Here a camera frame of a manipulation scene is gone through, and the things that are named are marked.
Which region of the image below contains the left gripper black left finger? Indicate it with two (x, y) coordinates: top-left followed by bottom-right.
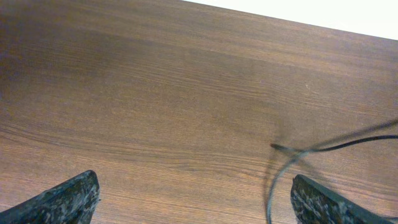
(1, 170), (100, 224)

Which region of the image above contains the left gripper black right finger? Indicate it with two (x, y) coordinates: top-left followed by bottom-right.
(290, 174), (395, 224)

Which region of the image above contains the thin black USB cable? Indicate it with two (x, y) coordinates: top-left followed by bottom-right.
(266, 119), (398, 224)

